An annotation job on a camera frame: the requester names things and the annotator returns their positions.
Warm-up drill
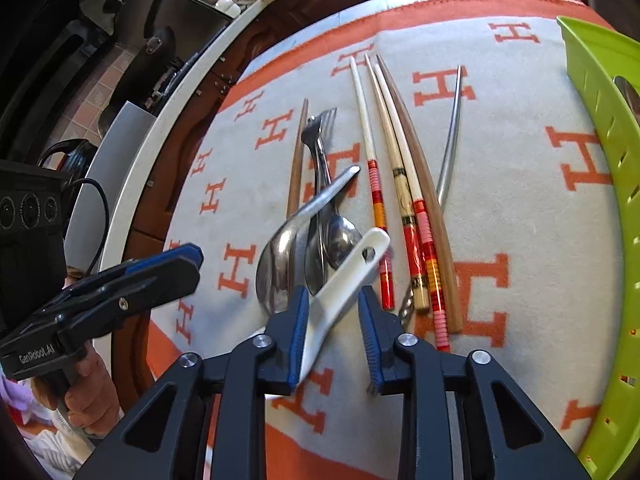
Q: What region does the orange beige H-pattern cloth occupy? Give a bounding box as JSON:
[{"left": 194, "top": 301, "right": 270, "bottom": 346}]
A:
[{"left": 144, "top": 0, "right": 626, "bottom": 480}]

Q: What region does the steel fork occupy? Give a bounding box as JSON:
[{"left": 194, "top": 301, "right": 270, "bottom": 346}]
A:
[{"left": 302, "top": 107, "right": 337, "bottom": 295}]

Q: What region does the white ceramic soup spoon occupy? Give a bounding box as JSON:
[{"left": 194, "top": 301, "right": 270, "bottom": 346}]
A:
[{"left": 265, "top": 228, "right": 390, "bottom": 401}]

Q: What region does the black kettle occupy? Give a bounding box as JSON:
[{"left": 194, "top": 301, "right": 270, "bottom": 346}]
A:
[{"left": 37, "top": 138, "right": 98, "bottom": 174}]

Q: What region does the black frying pan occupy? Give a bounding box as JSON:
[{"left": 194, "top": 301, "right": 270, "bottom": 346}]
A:
[{"left": 98, "top": 0, "right": 176, "bottom": 136}]

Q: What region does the bamboo chopstick patterned end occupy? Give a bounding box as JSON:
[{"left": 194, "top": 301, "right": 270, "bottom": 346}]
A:
[{"left": 364, "top": 54, "right": 431, "bottom": 315}]

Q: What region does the person left hand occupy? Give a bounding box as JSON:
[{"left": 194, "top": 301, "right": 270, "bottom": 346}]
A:
[{"left": 29, "top": 341, "right": 124, "bottom": 438}]

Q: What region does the person left forearm sleeve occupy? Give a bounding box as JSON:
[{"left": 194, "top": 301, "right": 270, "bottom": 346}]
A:
[{"left": 21, "top": 411, "right": 96, "bottom": 479}]

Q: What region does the bamboo chopstick red band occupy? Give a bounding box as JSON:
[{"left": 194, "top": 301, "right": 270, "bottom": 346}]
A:
[{"left": 349, "top": 56, "right": 395, "bottom": 311}]

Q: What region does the green plastic utensil tray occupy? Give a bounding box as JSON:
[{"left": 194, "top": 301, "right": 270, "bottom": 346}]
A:
[{"left": 555, "top": 15, "right": 640, "bottom": 480}]

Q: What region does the black cable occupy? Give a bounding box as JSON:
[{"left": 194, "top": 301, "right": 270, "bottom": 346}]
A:
[{"left": 62, "top": 176, "right": 112, "bottom": 279}]

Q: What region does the dark wood long chopstick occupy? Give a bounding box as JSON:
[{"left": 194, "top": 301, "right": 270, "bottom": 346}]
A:
[{"left": 376, "top": 54, "right": 463, "bottom": 334}]

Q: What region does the bamboo chopstick red end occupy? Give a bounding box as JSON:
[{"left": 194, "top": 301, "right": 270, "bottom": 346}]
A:
[{"left": 373, "top": 63, "right": 450, "bottom": 352}]

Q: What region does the large steel spoon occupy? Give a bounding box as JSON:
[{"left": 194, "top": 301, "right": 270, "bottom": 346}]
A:
[
  {"left": 255, "top": 165, "right": 360, "bottom": 316},
  {"left": 326, "top": 214, "right": 361, "bottom": 270}
]

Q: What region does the dark brown wooden chopstick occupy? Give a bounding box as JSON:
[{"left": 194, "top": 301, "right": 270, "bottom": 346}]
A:
[{"left": 285, "top": 97, "right": 310, "bottom": 296}]

